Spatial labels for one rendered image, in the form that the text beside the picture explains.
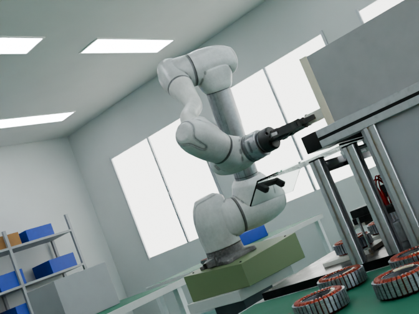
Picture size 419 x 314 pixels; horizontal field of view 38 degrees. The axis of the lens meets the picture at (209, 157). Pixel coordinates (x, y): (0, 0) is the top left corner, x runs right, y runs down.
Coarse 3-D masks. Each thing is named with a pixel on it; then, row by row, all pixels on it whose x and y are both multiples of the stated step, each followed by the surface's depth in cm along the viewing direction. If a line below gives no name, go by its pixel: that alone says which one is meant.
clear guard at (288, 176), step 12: (348, 144) 158; (312, 156) 155; (324, 156) 173; (288, 168) 160; (300, 168) 184; (264, 180) 169; (276, 180) 175; (288, 180) 181; (264, 192) 172; (276, 192) 178; (288, 192) 185; (252, 204) 169
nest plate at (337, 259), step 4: (376, 240) 173; (380, 240) 169; (372, 244) 168; (376, 244) 165; (380, 244) 167; (364, 248) 167; (372, 248) 163; (376, 248) 164; (368, 252) 161; (336, 256) 174; (340, 256) 170; (344, 256) 167; (348, 256) 164; (328, 260) 172; (332, 260) 168; (336, 260) 167; (340, 260) 166; (344, 260) 165; (324, 264) 169; (328, 264) 169; (332, 264) 168
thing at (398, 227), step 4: (396, 220) 162; (396, 224) 159; (400, 224) 158; (396, 228) 159; (400, 228) 158; (400, 232) 158; (404, 232) 158; (400, 236) 158; (404, 236) 158; (400, 240) 159; (404, 240) 158
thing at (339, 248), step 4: (360, 232) 174; (368, 232) 169; (360, 236) 167; (368, 236) 168; (340, 240) 175; (360, 240) 166; (364, 240) 166; (372, 240) 168; (336, 244) 170; (340, 244) 168; (364, 244) 166; (336, 248) 169; (340, 248) 168; (344, 248) 167; (336, 252) 170; (340, 252) 168; (344, 252) 167
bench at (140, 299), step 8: (176, 280) 459; (184, 280) 461; (160, 288) 442; (168, 288) 447; (176, 288) 458; (136, 296) 470; (144, 296) 430; (152, 296) 433; (160, 296) 438; (176, 296) 459; (184, 296) 460; (120, 304) 445; (128, 304) 415; (136, 304) 420; (184, 304) 457; (104, 312) 425; (112, 312) 403; (120, 312) 408; (184, 312) 457
